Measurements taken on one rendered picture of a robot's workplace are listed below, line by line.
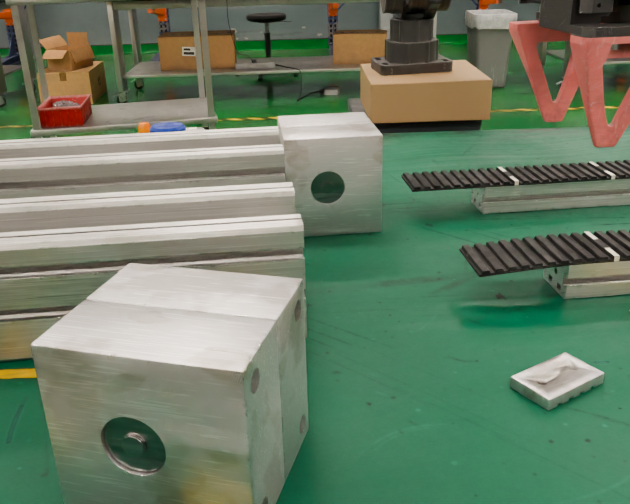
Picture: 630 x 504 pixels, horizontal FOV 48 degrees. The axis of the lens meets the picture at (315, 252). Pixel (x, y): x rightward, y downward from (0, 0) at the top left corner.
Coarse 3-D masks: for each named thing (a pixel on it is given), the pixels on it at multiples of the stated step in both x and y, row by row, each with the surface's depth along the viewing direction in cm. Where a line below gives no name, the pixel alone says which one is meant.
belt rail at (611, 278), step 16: (544, 272) 57; (560, 272) 54; (576, 272) 53; (592, 272) 53; (608, 272) 53; (624, 272) 53; (560, 288) 54; (576, 288) 53; (592, 288) 53; (608, 288) 53; (624, 288) 54
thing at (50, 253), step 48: (144, 192) 53; (192, 192) 53; (240, 192) 52; (288, 192) 52; (0, 240) 45; (48, 240) 45; (96, 240) 45; (144, 240) 45; (192, 240) 45; (240, 240) 45; (288, 240) 46; (0, 288) 45; (48, 288) 45; (96, 288) 46; (0, 336) 46
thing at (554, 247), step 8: (536, 240) 56; (544, 240) 55; (552, 240) 55; (560, 240) 55; (544, 248) 55; (552, 248) 54; (560, 248) 54; (568, 248) 54; (552, 256) 53; (560, 256) 52; (568, 256) 53; (576, 256) 52; (560, 264) 52; (568, 264) 52; (576, 264) 52
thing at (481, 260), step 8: (464, 248) 55; (472, 248) 56; (480, 248) 55; (464, 256) 55; (472, 256) 54; (480, 256) 54; (488, 256) 54; (472, 264) 53; (480, 264) 52; (488, 264) 53; (496, 264) 52; (480, 272) 52; (488, 272) 51; (496, 272) 52
